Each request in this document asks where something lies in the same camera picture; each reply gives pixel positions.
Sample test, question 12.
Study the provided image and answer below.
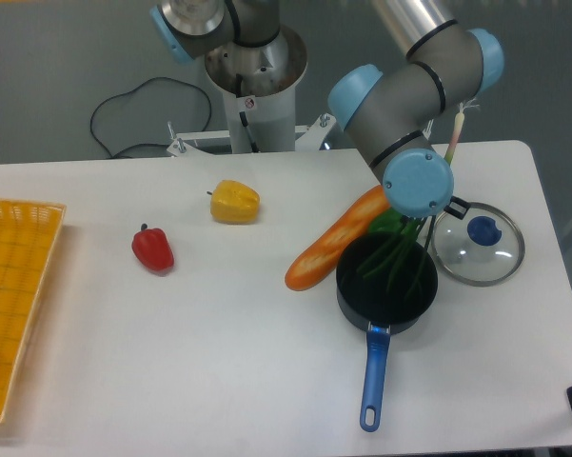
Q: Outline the red bell pepper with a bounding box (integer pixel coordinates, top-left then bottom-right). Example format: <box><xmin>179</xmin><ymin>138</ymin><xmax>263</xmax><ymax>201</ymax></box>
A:
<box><xmin>131</xmin><ymin>223</ymin><xmax>175</xmax><ymax>273</ymax></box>

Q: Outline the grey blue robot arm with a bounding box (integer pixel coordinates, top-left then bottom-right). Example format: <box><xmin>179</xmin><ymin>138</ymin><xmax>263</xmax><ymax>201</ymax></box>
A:
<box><xmin>150</xmin><ymin>1</ymin><xmax>504</xmax><ymax>219</ymax></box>

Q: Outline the orange baguette bread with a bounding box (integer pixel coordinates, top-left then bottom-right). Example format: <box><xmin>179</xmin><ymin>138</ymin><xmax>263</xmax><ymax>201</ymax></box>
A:
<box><xmin>285</xmin><ymin>185</ymin><xmax>390</xmax><ymax>291</ymax></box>

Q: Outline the yellow bell pepper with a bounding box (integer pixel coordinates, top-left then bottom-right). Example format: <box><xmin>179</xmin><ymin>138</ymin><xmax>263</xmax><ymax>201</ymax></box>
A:
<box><xmin>207</xmin><ymin>180</ymin><xmax>261</xmax><ymax>224</ymax></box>

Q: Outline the glass lid blue knob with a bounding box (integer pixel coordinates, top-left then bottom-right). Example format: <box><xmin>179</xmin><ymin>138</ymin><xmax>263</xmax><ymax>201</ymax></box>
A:
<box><xmin>431</xmin><ymin>202</ymin><xmax>525</xmax><ymax>287</ymax></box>

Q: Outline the dark pot blue handle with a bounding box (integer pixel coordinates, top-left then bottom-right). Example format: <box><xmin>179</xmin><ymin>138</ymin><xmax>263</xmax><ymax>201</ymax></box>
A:
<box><xmin>336</xmin><ymin>232</ymin><xmax>438</xmax><ymax>432</ymax></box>

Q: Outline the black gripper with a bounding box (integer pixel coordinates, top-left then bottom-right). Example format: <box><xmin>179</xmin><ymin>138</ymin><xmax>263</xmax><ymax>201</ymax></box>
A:
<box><xmin>444</xmin><ymin>195</ymin><xmax>470</xmax><ymax>220</ymax></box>

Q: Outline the black cable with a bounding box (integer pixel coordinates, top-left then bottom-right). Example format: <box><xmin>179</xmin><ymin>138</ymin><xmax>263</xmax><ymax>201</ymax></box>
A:
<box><xmin>89</xmin><ymin>76</ymin><xmax>213</xmax><ymax>160</ymax></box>

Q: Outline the yellow woven basket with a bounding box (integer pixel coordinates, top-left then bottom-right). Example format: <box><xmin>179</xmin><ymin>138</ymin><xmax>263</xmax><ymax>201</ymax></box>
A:
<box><xmin>0</xmin><ymin>199</ymin><xmax>67</xmax><ymax>424</ymax></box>

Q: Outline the green onion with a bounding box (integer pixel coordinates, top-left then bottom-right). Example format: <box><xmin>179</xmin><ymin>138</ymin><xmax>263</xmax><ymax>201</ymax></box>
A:
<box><xmin>355</xmin><ymin>97</ymin><xmax>481</xmax><ymax>299</ymax></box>

